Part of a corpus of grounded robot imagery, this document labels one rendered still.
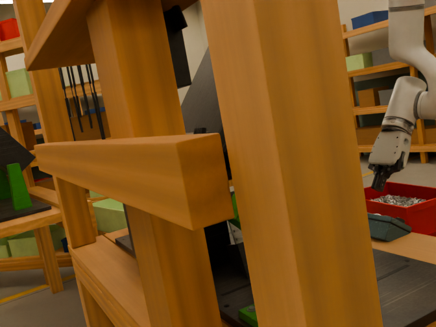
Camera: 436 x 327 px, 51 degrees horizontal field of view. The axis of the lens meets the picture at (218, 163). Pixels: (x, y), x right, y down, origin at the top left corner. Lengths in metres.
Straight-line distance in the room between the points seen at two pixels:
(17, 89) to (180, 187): 3.80
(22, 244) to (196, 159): 4.13
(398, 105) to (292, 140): 1.00
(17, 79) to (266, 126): 3.89
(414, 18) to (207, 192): 0.99
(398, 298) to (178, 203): 0.56
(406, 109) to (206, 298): 0.81
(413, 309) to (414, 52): 0.72
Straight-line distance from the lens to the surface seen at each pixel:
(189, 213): 0.45
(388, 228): 1.20
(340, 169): 0.42
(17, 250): 4.60
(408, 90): 1.40
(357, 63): 7.38
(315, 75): 0.41
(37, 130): 9.37
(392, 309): 0.89
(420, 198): 1.66
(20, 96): 4.17
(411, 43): 1.36
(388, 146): 1.35
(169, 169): 0.47
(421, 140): 6.85
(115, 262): 1.49
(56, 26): 0.96
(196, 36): 11.67
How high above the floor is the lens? 1.30
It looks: 7 degrees down
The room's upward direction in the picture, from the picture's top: 10 degrees counter-clockwise
